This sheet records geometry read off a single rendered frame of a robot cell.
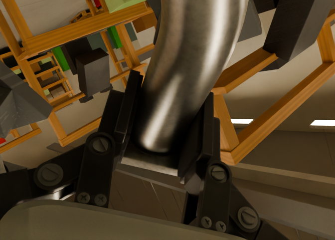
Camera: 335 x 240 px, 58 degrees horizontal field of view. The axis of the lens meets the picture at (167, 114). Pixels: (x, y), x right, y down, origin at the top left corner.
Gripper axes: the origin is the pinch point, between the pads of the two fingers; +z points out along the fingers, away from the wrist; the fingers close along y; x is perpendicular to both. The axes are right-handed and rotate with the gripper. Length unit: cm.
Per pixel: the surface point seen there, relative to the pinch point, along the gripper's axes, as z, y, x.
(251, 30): 4.3, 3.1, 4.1
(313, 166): 304, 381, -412
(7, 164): 2.3, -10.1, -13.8
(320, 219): 102, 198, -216
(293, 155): 348, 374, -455
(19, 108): 4.1, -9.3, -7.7
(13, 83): 4.6, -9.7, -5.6
